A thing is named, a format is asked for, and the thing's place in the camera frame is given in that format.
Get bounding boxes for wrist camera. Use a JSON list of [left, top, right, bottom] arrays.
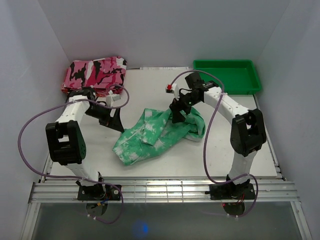
[[97, 93, 121, 107], [165, 83, 180, 100]]

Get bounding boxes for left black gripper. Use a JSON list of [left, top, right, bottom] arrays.
[[84, 104, 124, 133]]

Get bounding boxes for green plastic tray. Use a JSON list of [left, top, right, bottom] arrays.
[[193, 59, 262, 95]]

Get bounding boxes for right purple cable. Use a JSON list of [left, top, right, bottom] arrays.
[[170, 69, 259, 219]]

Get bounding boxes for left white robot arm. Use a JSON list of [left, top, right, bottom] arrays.
[[45, 87, 124, 200]]

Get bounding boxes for pink camouflage folded trousers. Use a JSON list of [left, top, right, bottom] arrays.
[[61, 56, 127, 89]]

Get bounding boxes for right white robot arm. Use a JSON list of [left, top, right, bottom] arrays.
[[165, 70, 267, 199]]

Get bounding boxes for aluminium frame rail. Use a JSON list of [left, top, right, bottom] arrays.
[[29, 180, 300, 204]]

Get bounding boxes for purple cable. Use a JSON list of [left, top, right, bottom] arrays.
[[17, 84, 130, 225], [170, 69, 259, 219]]

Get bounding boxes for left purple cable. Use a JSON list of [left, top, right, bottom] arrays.
[[17, 84, 130, 225]]

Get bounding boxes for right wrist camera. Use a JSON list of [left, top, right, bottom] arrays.
[[165, 83, 180, 100]]

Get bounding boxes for white paper strip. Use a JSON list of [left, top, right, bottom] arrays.
[[139, 66, 192, 71]]

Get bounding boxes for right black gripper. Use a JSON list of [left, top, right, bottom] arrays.
[[169, 89, 201, 124]]

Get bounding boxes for green tie-dye trousers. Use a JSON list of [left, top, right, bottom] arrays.
[[112, 108, 206, 166]]

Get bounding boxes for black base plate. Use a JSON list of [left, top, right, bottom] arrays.
[[204, 183, 256, 200], [77, 184, 122, 201]]

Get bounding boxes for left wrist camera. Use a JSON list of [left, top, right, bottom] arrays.
[[97, 93, 121, 107]]

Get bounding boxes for orange folded garment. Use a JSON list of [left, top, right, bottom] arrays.
[[61, 86, 123, 98]]

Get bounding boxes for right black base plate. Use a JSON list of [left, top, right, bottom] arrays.
[[204, 183, 256, 200]]

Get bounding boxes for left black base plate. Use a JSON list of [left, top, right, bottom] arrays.
[[77, 184, 122, 201]]

